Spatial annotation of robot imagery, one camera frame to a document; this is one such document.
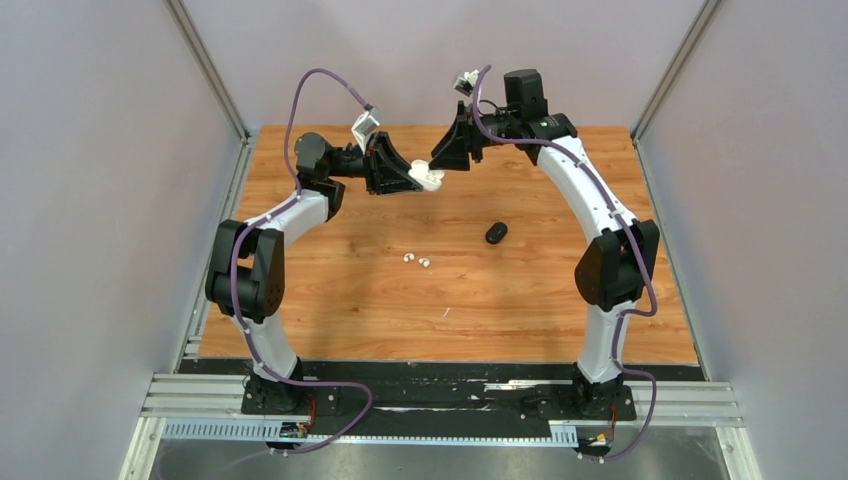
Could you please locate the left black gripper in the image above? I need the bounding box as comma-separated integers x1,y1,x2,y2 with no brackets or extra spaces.
326,132,425,197

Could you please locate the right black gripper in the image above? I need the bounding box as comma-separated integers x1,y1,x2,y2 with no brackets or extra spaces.
431,101,521,170

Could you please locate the white charging case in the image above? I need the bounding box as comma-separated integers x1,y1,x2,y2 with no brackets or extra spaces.
408,159,445,192

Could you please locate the black charging case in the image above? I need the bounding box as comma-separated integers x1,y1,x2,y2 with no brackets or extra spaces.
484,222,508,245

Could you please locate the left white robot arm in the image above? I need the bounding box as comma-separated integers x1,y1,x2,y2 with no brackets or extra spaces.
205,132,443,413

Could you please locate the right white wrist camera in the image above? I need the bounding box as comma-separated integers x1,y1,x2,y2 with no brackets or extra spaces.
452,70,479,97

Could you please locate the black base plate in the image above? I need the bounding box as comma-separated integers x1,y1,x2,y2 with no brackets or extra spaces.
241,360,636,438

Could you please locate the slotted cable duct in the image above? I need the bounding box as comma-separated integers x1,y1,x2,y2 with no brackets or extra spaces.
161,419,579,448

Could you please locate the aluminium frame rail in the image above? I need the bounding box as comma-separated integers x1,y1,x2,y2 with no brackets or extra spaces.
121,374,760,479

